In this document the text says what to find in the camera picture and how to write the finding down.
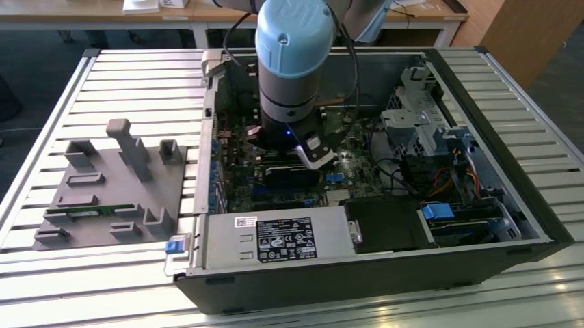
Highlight black graphics card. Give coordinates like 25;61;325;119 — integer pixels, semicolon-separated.
262;165;320;189

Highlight green motherboard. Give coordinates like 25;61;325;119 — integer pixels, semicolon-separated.
214;102;402;213

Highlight silver chipset heatsink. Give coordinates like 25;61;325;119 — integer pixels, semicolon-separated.
325;189;353;203

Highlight metal drive cage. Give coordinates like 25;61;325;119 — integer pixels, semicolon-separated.
379;66;476;160

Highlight silver power supply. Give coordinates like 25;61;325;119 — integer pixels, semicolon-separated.
194;204;363;273

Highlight black plastic shroud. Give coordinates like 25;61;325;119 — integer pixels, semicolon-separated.
342;197;435;254

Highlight grey parts rack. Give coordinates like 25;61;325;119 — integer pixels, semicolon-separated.
33;118;190;253

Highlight blue disk carrier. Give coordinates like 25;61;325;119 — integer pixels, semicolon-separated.
421;202;455;223

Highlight green RAM stick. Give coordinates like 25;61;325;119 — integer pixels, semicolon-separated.
68;204;137;218

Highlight black PC case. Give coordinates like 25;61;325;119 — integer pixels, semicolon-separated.
171;46;574;315

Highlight wooden desk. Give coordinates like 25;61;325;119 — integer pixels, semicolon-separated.
0;0;470;49

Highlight wooden cabinet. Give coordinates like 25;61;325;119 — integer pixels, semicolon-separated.
450;0;584;89

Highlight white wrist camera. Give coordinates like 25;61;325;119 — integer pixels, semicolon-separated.
292;131;338;171

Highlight yellow red power wires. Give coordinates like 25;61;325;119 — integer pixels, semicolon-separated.
433;169;484;201

